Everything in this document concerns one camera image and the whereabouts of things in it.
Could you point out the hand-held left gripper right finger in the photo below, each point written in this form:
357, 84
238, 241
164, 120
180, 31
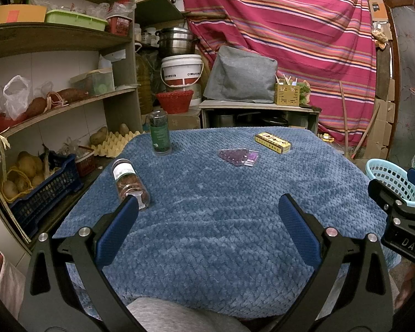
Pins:
299, 228

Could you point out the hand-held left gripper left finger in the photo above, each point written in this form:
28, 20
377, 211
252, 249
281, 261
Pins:
119, 228

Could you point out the light blue plastic basket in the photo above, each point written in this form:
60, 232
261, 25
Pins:
384, 174

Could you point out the clear jar with white label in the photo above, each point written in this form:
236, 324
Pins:
129, 186

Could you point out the stack of folded cardboard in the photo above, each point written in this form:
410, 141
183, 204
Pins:
382, 124

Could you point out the small red plastic basket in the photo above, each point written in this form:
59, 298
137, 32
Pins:
86, 162
119, 26

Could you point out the dark blue plastic crate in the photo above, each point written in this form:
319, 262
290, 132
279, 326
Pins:
48, 197

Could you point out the yellow egg tray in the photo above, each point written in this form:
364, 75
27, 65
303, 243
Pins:
116, 143

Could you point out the yellow patterned box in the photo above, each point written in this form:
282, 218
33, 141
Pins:
273, 142

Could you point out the wooden stick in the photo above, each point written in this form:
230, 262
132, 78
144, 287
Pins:
344, 114

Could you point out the purple plastic package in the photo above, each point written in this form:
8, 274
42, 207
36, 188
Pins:
237, 157

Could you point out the clear bottle with green label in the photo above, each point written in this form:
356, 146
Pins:
160, 135

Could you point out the yellow mesh bag of potatoes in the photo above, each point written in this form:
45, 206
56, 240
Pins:
26, 166

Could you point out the plain cardboard box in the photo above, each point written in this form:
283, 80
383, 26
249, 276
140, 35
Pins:
179, 121

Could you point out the low wooden table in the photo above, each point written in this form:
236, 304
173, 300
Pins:
256, 106

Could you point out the small green plant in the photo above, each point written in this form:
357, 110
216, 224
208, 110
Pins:
305, 91

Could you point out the yellow slotted holder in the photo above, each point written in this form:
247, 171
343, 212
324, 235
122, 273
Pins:
287, 95

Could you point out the red woven basket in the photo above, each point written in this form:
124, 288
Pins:
174, 102

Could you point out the sweet potato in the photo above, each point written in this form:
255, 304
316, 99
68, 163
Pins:
36, 107
72, 95

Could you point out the yellow oil bottle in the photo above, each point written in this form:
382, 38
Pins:
144, 83

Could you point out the clear plastic container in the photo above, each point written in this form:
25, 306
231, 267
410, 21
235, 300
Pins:
93, 83

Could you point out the red mesh bag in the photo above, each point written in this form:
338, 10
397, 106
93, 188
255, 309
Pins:
0, 122

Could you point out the grey cushion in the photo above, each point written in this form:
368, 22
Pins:
240, 76

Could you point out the white plastic bag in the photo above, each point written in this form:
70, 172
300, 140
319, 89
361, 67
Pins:
17, 100

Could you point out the white plastic bucket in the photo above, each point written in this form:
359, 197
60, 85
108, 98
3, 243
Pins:
181, 69

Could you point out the brown cardboard box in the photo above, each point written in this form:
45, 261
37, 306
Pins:
377, 0

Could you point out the steel pot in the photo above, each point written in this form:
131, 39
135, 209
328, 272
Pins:
176, 43

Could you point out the wooden shelf unit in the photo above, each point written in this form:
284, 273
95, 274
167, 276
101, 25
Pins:
55, 38

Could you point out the pink striped cloth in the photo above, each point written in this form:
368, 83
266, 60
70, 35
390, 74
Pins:
280, 17

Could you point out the green plastic tray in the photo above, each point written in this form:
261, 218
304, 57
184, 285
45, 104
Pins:
76, 19

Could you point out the clear plastic bag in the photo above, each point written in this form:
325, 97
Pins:
117, 8

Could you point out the orange cardboard box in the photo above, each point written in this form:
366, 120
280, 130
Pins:
24, 13

